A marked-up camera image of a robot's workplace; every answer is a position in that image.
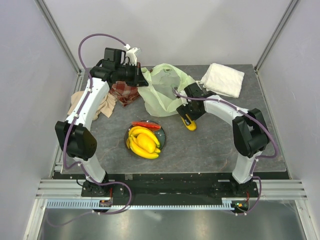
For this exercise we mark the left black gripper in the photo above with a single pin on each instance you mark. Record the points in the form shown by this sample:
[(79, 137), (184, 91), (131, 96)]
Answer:
[(138, 80)]

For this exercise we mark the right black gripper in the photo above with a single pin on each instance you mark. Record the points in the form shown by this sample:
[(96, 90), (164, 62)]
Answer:
[(183, 109)]

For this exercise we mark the pale green plastic bag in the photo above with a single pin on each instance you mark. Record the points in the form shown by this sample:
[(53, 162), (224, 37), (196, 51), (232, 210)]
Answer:
[(159, 98)]

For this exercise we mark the red watermelon slice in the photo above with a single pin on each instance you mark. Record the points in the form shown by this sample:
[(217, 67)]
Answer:
[(147, 124)]

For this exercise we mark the yellow banana bunch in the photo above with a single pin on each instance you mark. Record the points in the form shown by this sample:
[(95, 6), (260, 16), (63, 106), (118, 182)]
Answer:
[(137, 130), (135, 148)]

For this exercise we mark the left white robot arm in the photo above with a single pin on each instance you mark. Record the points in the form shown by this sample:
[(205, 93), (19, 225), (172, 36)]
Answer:
[(74, 136)]

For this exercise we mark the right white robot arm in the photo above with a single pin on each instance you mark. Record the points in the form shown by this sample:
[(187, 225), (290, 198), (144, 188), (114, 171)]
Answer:
[(249, 129)]

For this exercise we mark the red plaid cloth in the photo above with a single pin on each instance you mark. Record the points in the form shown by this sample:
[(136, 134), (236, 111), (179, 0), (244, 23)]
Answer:
[(124, 93)]

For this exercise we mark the white folded towel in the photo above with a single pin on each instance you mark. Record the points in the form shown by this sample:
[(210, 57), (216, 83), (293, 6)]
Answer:
[(223, 80)]

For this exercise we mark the beige cloth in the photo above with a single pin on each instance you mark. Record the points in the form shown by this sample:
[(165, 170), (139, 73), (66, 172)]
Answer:
[(105, 107)]

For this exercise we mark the blue ceramic plate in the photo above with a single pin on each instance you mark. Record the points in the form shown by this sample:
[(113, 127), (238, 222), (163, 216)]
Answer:
[(160, 134)]

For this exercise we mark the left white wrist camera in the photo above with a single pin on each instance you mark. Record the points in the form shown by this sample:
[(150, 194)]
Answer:
[(132, 54)]

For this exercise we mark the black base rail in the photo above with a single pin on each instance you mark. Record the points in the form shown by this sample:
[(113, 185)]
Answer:
[(171, 189)]

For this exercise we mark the white slotted cable duct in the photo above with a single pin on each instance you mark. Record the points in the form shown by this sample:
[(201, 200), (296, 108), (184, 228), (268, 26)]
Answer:
[(96, 204)]

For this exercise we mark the left aluminium frame post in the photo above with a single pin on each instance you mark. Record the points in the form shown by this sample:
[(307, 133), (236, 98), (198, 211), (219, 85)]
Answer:
[(58, 34)]

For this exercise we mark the aluminium frame post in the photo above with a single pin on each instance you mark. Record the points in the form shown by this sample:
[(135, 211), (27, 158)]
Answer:
[(285, 18), (58, 34)]

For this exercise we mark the right aluminium frame post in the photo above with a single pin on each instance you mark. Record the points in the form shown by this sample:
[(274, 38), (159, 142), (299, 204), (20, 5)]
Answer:
[(285, 18)]

